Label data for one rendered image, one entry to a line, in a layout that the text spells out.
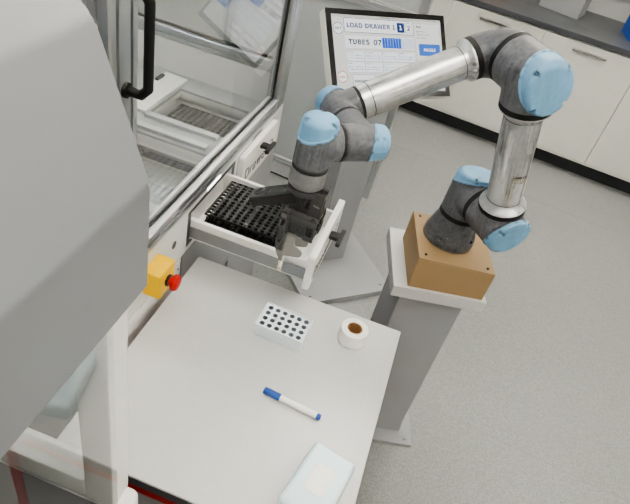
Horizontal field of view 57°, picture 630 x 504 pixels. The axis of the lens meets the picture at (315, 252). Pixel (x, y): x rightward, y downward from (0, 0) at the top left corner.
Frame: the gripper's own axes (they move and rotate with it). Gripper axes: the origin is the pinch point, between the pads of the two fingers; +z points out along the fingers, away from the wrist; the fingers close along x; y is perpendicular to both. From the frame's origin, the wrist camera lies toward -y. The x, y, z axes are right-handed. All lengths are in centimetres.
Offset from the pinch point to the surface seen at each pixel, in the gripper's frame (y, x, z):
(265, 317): 0.8, -3.0, 18.6
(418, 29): 1, 129, -18
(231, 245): -15.0, 8.7, 11.3
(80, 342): 1, -70, -42
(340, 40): -21, 103, -14
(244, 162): -26.0, 38.7, 6.1
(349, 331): 21.0, 2.3, 17.4
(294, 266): 2.1, 9.3, 10.5
